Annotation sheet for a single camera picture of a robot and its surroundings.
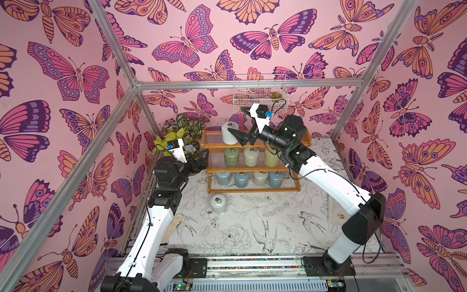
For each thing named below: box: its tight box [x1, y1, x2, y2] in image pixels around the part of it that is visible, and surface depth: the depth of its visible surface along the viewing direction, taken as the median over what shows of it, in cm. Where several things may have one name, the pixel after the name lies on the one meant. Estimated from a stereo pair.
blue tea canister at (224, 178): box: [215, 172, 232, 186], surface depth 94 cm
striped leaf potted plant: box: [162, 113, 206, 153], surface depth 98 cm
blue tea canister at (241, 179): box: [234, 171, 250, 188], surface depth 94 cm
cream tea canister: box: [243, 147, 260, 168], surface depth 86 cm
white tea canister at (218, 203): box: [210, 193, 227, 214], surface depth 87 cm
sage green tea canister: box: [223, 147, 240, 167], surface depth 87 cm
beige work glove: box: [161, 212, 183, 244], surface depth 86 cm
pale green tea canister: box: [253, 170, 269, 187], surface depth 94 cm
